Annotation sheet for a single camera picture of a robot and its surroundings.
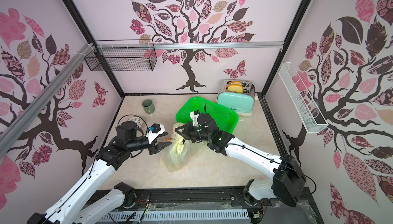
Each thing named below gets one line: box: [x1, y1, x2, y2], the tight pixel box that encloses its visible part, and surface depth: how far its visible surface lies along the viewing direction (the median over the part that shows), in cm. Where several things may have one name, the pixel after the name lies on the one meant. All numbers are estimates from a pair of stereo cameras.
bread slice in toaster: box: [227, 83, 244, 94], surface depth 100 cm
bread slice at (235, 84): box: [227, 80, 243, 88], surface depth 102 cm
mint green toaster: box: [216, 78, 255, 117], surface depth 100 cm
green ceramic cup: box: [141, 99, 156, 115], surface depth 109 cm
